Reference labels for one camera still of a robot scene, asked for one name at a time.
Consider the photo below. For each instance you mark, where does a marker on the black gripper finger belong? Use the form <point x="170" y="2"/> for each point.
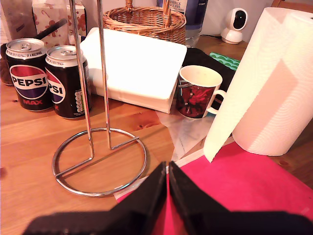
<point x="193" y="203"/>
<point x="144" y="210"/>

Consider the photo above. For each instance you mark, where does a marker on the gingerbread print box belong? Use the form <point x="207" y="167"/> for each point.
<point x="49" y="27"/>

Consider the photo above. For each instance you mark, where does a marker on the black Pepsi Max can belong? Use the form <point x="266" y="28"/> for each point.
<point x="29" y="83"/>
<point x="66" y="98"/>

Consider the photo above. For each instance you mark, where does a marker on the clear plastic bag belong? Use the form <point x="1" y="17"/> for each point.
<point x="188" y="137"/>

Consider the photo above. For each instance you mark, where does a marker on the green wave pattern pouch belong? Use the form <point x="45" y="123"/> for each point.
<point x="227" y="61"/>

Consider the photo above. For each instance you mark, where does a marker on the small white round camera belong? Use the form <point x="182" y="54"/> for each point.
<point x="231" y="34"/>

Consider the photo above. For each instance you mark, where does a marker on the large clear water bottle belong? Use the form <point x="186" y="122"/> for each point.
<point x="193" y="14"/>

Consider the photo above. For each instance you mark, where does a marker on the white paper towel roll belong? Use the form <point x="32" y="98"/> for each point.
<point x="269" y="85"/>

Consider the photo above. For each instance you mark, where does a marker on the white mug red print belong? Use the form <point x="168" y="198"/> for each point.
<point x="195" y="98"/>

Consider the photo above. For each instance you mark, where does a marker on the pink paper sheet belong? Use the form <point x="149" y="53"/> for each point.
<point x="244" y="183"/>

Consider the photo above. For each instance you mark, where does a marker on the black zip pouch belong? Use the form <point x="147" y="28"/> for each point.
<point x="200" y="58"/>

